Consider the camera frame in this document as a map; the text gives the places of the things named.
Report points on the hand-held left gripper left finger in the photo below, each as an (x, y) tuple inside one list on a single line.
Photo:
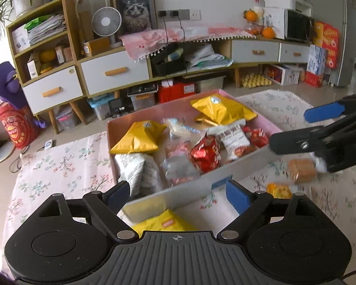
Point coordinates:
[(117, 196)]

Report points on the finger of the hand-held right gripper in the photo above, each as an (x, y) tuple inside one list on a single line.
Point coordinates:
[(296, 141), (323, 112)]

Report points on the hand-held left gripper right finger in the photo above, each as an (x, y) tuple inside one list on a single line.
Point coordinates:
[(237, 197)]

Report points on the brown cake packet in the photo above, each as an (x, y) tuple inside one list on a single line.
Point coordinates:
[(302, 170)]

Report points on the pink cardboard box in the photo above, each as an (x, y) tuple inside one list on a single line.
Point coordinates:
[(154, 202)]

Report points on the red snack packet white print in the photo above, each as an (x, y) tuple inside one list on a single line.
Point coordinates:
[(204, 154)]

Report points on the pink snack packet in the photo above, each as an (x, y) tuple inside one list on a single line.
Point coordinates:
[(178, 151)]

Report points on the white printed snack packet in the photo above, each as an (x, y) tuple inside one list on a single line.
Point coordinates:
[(136, 172)]

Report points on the red patterned snack packet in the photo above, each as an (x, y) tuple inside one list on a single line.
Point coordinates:
[(256, 136)]

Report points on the orange snack packet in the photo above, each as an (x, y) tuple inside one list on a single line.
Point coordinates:
[(279, 190)]

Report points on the blue white carton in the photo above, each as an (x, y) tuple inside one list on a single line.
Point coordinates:
[(316, 59)]

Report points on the yellow chip packet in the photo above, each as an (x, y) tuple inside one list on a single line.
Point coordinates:
[(163, 224)]

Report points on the colourful printed box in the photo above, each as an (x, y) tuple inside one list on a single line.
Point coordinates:
[(283, 74)]

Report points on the yellow snack packet blue label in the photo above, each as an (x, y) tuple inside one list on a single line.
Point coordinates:
[(139, 138), (219, 107)]

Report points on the clear packet red bits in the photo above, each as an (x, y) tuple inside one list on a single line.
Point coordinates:
[(181, 170)]

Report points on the red gift carton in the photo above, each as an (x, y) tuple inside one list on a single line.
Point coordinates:
[(327, 41)]

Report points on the yellow egg tray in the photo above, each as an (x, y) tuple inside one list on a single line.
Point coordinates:
[(255, 81)]

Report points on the grey refrigerator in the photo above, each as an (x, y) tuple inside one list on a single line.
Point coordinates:
[(351, 29)]

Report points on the clear plastic storage bin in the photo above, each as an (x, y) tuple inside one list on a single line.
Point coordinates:
[(101, 108), (141, 99)]

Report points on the black microwave oven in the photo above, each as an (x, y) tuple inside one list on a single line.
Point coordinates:
[(298, 25)]

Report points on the white blue snack packet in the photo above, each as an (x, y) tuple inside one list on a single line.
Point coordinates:
[(178, 127)]

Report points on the orange fruit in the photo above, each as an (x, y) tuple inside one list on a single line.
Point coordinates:
[(268, 32), (250, 16)]

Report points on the red flat box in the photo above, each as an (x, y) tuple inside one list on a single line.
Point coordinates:
[(175, 92)]

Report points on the white foam box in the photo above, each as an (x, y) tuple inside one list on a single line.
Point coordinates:
[(280, 0)]

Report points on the long low wooden cabinet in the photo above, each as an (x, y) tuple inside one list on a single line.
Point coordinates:
[(195, 72)]

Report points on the red round snack bucket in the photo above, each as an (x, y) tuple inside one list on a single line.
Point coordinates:
[(14, 127)]

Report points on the pile of folded cloths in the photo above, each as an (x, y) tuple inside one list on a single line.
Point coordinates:
[(207, 55)]

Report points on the black bag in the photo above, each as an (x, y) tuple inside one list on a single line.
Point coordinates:
[(169, 63)]

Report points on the pink fringed cloth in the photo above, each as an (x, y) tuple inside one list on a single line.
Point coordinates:
[(195, 34)]

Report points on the small cardboard box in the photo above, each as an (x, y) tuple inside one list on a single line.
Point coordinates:
[(96, 47)]

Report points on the small white carton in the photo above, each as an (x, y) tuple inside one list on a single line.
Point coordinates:
[(34, 66)]

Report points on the purple plush toy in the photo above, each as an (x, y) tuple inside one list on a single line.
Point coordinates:
[(6, 83)]

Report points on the tall wooden shelf cabinet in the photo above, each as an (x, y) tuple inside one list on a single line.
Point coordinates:
[(74, 35)]

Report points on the small white desk fan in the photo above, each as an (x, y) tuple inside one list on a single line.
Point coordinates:
[(106, 22)]

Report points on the stack of papers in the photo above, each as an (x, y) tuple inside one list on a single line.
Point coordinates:
[(47, 31)]

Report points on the framed cat picture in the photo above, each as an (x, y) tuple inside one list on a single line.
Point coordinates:
[(136, 12)]

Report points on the wall socket strip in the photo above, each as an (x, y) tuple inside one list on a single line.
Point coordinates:
[(178, 14)]

